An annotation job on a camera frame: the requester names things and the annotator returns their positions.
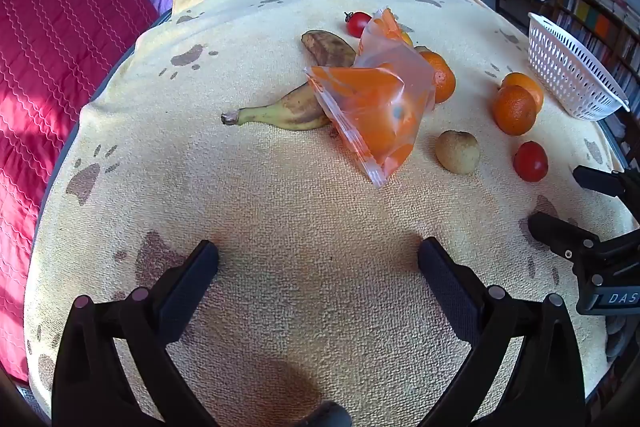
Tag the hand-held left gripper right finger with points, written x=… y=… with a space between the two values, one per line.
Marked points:
x=442 y=287

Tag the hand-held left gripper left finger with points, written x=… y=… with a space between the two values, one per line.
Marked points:
x=192 y=287

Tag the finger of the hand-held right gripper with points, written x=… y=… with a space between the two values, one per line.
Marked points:
x=600 y=181
x=555 y=232

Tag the white plastic basket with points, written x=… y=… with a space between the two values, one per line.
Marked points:
x=570 y=62

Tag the brown kiwi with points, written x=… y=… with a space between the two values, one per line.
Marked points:
x=457 y=152

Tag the orange plastic bag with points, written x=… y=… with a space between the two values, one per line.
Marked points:
x=375 y=107

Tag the yellow brown-spotted banana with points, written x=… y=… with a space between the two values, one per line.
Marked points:
x=285 y=112

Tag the yellowish orange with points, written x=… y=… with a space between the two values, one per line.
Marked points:
x=407 y=39

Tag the dark brown banana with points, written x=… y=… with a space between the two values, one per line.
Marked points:
x=327 y=47

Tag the red tomato with stem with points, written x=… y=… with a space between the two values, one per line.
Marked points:
x=357 y=26

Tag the person's right hand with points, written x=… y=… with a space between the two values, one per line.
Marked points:
x=616 y=337

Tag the yellow paw-print towel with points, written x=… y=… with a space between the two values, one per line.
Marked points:
x=300 y=217

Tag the wooden bookshelf with books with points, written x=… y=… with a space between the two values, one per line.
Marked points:
x=595 y=22

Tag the red quilted bedspread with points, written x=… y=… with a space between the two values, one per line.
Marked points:
x=60 y=57

